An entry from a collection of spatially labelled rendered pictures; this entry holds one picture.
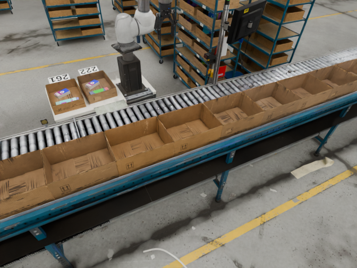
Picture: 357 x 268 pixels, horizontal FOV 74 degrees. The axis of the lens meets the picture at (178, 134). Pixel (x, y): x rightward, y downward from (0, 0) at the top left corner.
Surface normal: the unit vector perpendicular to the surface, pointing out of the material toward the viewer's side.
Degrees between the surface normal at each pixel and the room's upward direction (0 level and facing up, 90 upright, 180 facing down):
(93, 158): 1
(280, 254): 0
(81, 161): 0
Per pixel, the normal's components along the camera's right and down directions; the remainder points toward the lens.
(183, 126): 0.04, -0.71
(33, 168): 0.44, 0.63
